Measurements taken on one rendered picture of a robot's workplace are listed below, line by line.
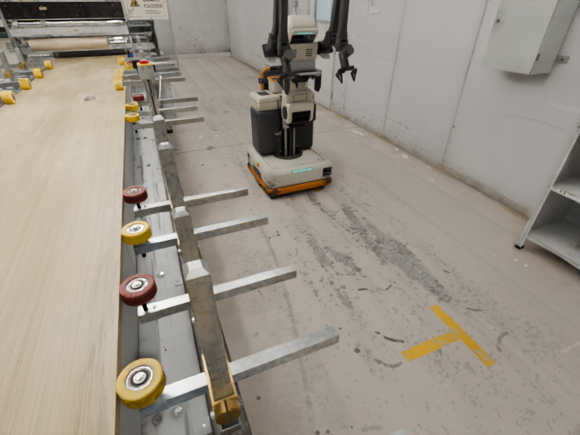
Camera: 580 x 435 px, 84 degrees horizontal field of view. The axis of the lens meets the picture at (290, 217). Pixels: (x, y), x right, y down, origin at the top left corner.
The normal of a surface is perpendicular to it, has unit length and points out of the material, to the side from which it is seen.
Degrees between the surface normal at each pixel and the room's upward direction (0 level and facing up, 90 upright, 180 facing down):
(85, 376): 0
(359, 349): 0
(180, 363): 0
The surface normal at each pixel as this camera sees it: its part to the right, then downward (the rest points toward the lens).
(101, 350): 0.00, -0.83
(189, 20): 0.38, 0.52
